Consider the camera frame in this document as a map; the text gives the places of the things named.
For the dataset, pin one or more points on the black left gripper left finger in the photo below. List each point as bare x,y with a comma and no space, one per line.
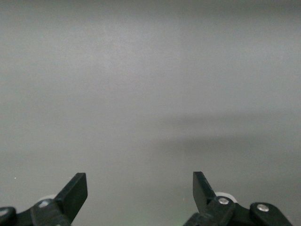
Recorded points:
70,200

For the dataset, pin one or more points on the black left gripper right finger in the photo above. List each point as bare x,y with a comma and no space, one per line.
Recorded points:
204,200

